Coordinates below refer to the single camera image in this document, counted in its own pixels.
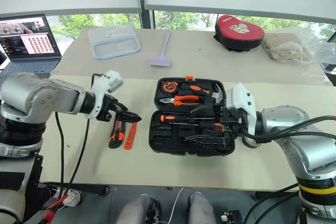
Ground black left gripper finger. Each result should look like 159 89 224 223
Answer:
115 110 143 124
112 99 129 112

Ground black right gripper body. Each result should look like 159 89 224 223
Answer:
220 105 248 141

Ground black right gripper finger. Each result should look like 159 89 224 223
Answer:
184 134 227 147
190 104 224 115

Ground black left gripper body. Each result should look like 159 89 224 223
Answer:
96 94 120 123

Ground orange plastic tool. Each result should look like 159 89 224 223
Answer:
123 122 138 151

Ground orange black utility knife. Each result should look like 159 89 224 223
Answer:
108 120 127 149

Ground black zippered pouch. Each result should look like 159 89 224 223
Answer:
148 76 236 157

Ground black orange claw hammer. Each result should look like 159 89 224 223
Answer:
181 80 224 102

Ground large beige cardboard table cover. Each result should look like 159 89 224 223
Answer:
39 73 336 192

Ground orange black tape measure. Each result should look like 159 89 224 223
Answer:
160 80 179 94

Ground smaller beige cardboard table cover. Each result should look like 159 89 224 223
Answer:
49 28 333 87

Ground lilac plastic spatula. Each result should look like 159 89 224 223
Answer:
146 30 173 68

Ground clear plastic food container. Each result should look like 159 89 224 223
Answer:
88 24 142 61

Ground grey rounded robot foot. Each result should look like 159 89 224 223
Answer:
187 191 216 224
116 193 161 224

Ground small black white floor device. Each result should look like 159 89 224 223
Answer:
220 209 243 224

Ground black table base bar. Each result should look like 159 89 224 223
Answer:
39 181 110 196
251 189 300 201

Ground red black zip bag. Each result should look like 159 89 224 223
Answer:
213 14 266 52

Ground dark window mullion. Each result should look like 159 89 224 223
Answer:
135 0 156 30

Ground clear bag with beige contents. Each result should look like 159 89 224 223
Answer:
260 26 336 65

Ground open grey laptop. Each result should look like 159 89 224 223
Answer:
0 14 62 78

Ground black equipment beside bag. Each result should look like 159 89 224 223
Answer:
319 30 336 87

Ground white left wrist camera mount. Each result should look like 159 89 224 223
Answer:
90 69 124 119

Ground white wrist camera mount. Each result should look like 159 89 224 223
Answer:
225 82 257 136
90 69 124 119

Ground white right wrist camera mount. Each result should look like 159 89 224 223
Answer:
225 82 257 136

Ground orange handled pliers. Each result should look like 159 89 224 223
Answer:
159 94 202 108

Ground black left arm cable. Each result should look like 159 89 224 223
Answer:
54 112 66 201
64 118 91 199

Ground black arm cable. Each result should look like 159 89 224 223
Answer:
241 115 336 141
64 118 91 199
54 112 66 201

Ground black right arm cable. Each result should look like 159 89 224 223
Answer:
241 115 336 141

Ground thin white floor cable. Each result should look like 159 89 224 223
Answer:
167 187 185 224

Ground black cables under table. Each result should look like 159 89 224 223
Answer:
242 183 300 224

